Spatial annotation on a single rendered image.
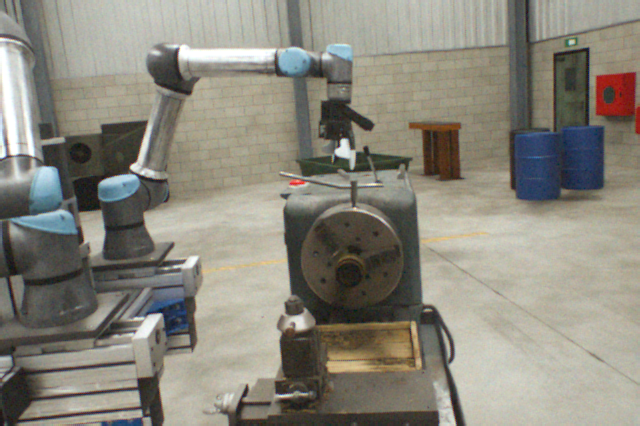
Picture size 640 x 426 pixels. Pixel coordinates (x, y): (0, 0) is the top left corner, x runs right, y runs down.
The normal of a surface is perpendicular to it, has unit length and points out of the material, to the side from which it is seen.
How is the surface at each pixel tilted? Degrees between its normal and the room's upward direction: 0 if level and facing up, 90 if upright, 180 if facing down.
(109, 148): 90
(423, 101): 90
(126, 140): 90
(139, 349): 90
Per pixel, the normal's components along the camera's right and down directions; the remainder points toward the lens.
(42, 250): 0.42, 0.14
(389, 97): 0.19, 0.18
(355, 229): -0.10, 0.21
